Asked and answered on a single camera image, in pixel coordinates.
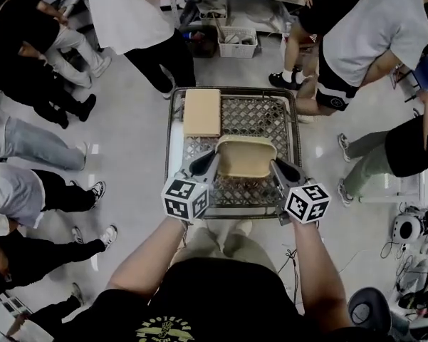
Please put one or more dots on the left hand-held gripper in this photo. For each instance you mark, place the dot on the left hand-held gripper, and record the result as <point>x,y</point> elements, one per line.
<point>185,199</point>

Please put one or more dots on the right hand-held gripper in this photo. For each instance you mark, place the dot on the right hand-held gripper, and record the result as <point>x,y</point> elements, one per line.
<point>308,203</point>

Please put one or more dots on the beige plastic container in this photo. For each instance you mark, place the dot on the beige plastic container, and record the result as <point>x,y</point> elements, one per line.
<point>245,159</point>

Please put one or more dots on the person's right forearm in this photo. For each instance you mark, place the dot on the person's right forearm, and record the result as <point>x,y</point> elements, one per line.
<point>318,273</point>

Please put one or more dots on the person's left forearm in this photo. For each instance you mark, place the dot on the person's left forearm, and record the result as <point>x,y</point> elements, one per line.
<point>146,262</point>

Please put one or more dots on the beige rectangular box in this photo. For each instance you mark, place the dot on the beige rectangular box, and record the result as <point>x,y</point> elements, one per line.
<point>202,112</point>

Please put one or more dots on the metal lattice table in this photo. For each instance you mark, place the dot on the metal lattice table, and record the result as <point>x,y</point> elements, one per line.
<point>256,119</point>

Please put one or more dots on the person's light shoe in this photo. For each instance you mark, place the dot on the person's light shoe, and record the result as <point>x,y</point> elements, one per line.
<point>244,226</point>

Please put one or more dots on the person's khaki trousers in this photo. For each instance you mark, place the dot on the person's khaki trousers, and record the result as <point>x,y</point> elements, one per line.
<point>206,244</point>

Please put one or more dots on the white slotted plastic basket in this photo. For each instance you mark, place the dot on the white slotted plastic basket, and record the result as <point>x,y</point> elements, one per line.
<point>236,48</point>
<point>213,14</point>

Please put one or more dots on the person's black t-shirt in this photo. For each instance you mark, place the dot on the person's black t-shirt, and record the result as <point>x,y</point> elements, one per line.
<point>217,298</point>

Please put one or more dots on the white headset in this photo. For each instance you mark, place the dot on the white headset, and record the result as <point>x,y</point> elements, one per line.
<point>407,226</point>

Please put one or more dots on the black office chair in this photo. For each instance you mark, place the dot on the black office chair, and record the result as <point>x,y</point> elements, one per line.
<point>370,310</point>

